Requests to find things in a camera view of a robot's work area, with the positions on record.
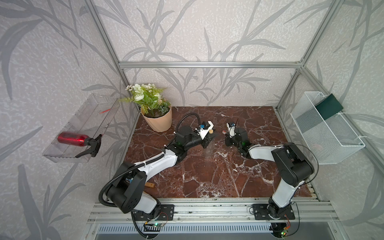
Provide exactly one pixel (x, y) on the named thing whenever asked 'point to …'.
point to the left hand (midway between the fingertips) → (216, 135)
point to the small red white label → (224, 132)
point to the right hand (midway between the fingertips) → (225, 133)
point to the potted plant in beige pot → (156, 111)
